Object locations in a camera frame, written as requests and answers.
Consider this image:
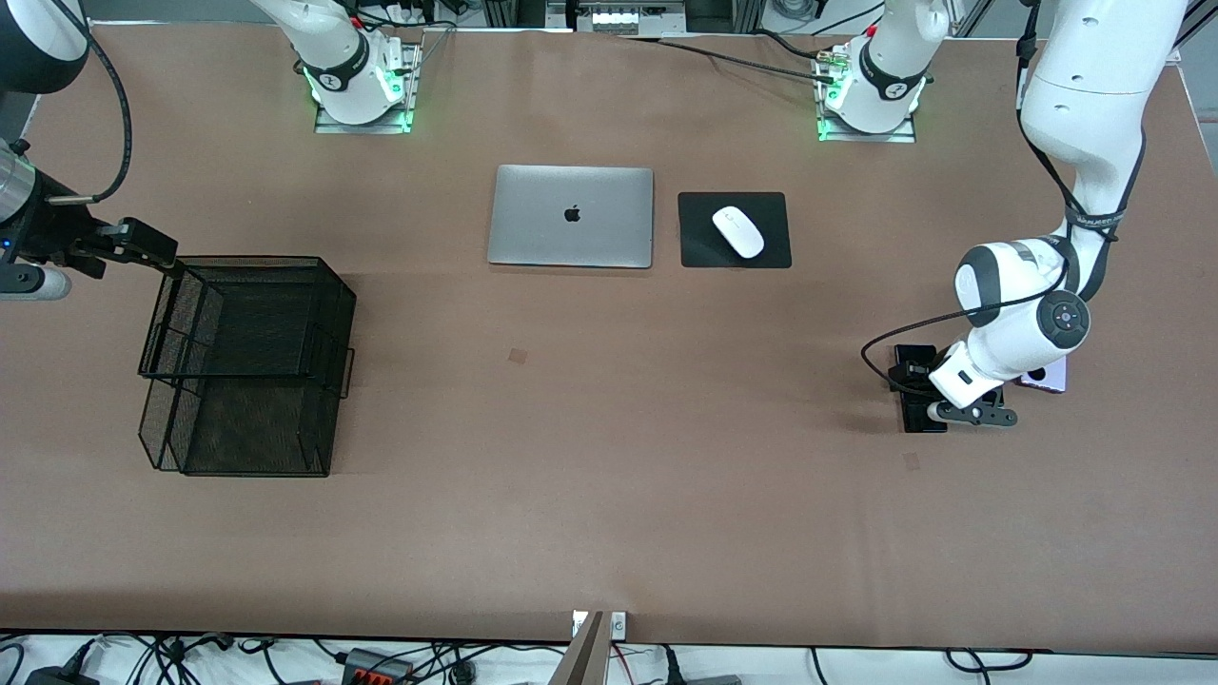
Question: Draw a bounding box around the long black smartphone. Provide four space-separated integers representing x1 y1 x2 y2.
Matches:
894 344 949 434

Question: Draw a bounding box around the white computer mouse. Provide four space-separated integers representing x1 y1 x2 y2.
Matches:
712 205 765 260

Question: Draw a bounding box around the black mouse pad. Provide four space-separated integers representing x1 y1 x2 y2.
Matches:
678 191 793 269

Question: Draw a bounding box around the large paper table cover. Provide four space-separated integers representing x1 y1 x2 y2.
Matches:
0 24 1218 654

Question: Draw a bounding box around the silver closed laptop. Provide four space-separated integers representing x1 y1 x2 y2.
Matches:
487 165 656 269

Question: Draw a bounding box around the control box with connectors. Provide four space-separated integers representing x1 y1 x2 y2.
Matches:
547 0 686 35

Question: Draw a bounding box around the black power strip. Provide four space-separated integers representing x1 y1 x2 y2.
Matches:
343 649 415 685

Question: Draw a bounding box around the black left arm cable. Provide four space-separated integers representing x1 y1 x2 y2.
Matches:
861 0 1148 401

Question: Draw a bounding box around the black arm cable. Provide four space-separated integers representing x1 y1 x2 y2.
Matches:
43 19 133 204
861 0 1148 401

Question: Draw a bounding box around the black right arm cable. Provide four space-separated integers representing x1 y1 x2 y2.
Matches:
43 19 133 204

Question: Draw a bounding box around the black wire mesh organizer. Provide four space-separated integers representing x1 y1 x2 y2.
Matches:
138 255 358 478

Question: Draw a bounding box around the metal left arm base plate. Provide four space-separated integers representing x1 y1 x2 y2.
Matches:
816 48 917 144

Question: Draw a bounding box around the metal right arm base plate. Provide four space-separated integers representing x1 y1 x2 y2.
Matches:
314 43 422 134

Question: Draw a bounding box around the black cable on table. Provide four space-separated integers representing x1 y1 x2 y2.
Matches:
619 30 840 85

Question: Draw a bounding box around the aluminium frame profile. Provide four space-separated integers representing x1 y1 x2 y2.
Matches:
1163 0 1218 66

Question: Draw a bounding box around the grey camera post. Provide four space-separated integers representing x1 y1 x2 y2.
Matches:
547 611 610 685

